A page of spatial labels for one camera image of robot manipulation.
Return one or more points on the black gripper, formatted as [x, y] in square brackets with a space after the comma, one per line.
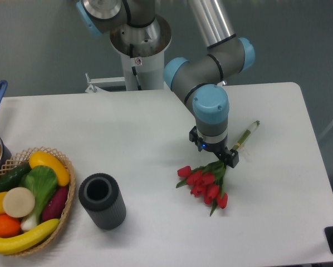
[215, 144]

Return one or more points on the red tulip bouquet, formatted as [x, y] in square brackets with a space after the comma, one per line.
[208, 181]

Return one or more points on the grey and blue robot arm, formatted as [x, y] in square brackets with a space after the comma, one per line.
[196, 84]

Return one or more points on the dark grey ribbed vase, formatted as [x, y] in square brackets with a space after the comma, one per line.
[100, 196]

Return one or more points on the purple sweet potato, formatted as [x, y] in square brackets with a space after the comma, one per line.
[56, 205]

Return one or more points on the green bok choy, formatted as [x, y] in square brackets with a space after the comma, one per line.
[42, 182]

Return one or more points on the woven wicker basket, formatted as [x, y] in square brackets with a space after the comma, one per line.
[23, 157]

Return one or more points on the beige round disc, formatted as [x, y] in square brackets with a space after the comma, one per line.
[18, 202]

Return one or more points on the dark green cucumber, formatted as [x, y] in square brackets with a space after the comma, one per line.
[12, 178]

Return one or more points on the orange fruit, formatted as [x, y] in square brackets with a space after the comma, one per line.
[9, 226]

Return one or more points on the yellow banana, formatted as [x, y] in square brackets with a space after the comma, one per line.
[19, 243]

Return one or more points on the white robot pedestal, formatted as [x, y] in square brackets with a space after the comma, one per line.
[142, 56]

